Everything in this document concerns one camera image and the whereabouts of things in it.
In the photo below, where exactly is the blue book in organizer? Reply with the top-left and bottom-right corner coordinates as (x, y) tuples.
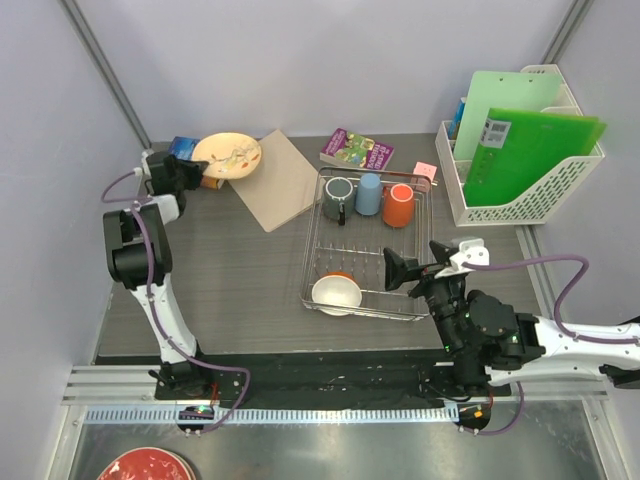
(447, 97), (467, 140)

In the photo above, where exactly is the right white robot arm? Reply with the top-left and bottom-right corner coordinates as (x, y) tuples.
(383, 238), (639, 395)

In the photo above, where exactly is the white file organizer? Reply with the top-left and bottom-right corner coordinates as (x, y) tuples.
(435, 64), (604, 226)

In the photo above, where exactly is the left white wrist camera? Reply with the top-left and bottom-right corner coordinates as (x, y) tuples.
(141, 149), (153, 176)

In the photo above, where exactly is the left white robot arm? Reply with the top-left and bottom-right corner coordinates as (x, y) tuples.
(101, 150), (213, 399)

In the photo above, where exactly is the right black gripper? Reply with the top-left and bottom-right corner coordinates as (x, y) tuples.
(381, 241), (465, 356)

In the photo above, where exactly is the grey mug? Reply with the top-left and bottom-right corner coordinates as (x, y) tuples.
(322, 177), (356, 226)

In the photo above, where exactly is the beige cardboard notebook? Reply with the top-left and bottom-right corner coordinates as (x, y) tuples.
(231, 130), (318, 233)

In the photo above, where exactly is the blue Jane Eyre book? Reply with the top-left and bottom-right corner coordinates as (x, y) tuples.
(168, 136), (225, 190)

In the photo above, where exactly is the red round plate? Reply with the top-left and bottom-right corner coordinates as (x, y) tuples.
(98, 447), (196, 480)

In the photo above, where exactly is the purple treehouse book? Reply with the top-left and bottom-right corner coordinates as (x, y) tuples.
(319, 128), (394, 171)

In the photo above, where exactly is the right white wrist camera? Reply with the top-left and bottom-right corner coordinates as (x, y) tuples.
(435, 237), (490, 278)

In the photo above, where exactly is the orange cup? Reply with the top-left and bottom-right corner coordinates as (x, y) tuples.
(382, 183), (414, 228)

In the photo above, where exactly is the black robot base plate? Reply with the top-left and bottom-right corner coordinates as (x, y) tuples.
(96, 349), (511, 410)

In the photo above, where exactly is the slotted cable duct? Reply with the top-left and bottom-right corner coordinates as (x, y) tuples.
(84, 404), (459, 426)

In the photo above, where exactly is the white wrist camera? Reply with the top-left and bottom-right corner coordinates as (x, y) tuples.
(141, 149), (153, 176)
(435, 237), (490, 278)

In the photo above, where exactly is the beige bird plate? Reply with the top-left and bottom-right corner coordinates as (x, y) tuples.
(191, 132), (262, 180)

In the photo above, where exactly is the metal wire dish rack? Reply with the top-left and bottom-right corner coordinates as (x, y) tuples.
(300, 165), (433, 321)

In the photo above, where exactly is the bright green folder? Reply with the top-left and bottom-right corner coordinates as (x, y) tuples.
(463, 108), (607, 207)

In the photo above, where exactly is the blue cup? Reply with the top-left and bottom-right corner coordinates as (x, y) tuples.
(355, 173), (383, 216)

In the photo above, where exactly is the orange white bowl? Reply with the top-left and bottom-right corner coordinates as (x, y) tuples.
(311, 272), (363, 316)

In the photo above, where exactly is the light green clipboard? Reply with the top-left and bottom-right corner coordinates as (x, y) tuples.
(452, 70), (564, 161)

